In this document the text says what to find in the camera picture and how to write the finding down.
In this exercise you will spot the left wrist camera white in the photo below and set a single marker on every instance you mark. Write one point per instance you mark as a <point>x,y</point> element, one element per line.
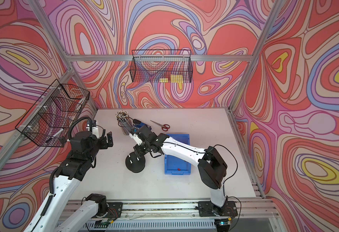
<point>96,129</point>

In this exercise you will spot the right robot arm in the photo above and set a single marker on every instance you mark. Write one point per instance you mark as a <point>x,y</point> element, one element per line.
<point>211,166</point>

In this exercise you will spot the metal pen cup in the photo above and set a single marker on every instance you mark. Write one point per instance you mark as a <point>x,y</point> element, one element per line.
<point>124,122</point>

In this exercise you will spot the red handled scissors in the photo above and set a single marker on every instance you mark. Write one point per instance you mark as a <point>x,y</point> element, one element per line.
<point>164,127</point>

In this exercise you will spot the white marker in basket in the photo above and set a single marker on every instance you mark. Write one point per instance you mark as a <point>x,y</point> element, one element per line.
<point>54,136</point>

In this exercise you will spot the yellow sticky note pad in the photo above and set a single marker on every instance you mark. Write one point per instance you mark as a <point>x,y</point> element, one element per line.
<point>176,78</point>

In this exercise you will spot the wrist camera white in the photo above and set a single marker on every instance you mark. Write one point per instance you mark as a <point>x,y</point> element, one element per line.
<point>135,137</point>
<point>96,129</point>

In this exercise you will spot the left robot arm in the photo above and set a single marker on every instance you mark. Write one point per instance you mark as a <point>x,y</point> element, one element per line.
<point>86,142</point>

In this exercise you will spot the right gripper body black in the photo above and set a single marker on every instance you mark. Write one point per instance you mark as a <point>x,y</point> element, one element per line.
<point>142,149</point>

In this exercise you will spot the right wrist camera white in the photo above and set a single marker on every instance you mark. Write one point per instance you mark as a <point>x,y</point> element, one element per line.
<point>135,137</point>

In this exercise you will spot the black round screw base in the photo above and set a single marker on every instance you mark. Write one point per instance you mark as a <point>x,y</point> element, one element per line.
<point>134,163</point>

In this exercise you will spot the black wire basket left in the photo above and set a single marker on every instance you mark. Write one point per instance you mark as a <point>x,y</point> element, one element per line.
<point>57,108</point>

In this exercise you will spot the black wire basket back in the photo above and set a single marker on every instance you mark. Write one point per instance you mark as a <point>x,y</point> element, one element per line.
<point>156,65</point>

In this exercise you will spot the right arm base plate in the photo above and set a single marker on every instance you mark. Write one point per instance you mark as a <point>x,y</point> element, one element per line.
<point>208,209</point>

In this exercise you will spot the black wire basket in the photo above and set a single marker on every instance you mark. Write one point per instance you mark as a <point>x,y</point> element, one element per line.
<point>57,108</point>
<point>156,65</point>

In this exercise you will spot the blue black stapler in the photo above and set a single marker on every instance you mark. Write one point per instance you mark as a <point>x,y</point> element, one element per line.
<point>138,124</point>

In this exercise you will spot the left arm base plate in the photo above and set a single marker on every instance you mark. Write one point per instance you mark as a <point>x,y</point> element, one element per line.
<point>112,210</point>

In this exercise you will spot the blue plastic bin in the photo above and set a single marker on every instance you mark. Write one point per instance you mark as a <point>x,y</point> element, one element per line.
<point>171,163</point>

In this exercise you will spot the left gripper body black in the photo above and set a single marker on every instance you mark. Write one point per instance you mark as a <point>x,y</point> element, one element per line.
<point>102,144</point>

